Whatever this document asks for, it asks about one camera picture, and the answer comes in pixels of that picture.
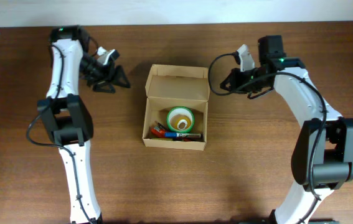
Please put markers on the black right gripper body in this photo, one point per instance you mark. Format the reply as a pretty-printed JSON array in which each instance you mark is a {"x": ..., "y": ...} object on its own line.
[{"x": 243, "y": 77}]

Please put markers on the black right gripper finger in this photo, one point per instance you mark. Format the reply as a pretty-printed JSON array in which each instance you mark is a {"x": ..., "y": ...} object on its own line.
[
  {"x": 230, "y": 83},
  {"x": 255, "y": 95}
]

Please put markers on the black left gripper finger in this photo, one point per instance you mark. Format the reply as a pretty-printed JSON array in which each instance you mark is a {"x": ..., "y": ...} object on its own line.
[
  {"x": 104, "y": 87},
  {"x": 120, "y": 78}
]

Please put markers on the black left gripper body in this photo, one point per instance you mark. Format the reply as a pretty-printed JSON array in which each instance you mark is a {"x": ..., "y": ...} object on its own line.
[{"x": 98, "y": 71}]

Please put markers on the brown cardboard box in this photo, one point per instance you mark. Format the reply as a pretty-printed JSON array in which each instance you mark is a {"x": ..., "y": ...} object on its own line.
[{"x": 172, "y": 90}]

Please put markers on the green tape roll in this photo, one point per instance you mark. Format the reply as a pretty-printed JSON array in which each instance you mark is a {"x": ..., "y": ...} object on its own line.
[{"x": 180, "y": 110}]

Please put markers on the small yellow tape roll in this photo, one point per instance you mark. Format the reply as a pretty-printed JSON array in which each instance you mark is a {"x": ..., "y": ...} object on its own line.
[{"x": 181, "y": 122}]

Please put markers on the orange black stapler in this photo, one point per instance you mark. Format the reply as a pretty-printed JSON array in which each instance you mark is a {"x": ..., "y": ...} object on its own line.
[{"x": 158, "y": 130}]

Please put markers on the orange utility knife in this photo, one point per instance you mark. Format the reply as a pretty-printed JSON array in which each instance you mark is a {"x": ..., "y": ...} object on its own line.
[{"x": 177, "y": 139}]

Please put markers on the blue white marker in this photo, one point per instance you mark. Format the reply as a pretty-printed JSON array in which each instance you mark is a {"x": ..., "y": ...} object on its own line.
[{"x": 182, "y": 135}]

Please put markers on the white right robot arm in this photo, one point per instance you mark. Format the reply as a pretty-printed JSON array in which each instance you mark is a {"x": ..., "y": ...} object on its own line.
[{"x": 322, "y": 159}]

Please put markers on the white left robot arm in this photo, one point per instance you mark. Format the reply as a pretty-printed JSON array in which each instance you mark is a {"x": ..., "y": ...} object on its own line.
[{"x": 65, "y": 117}]

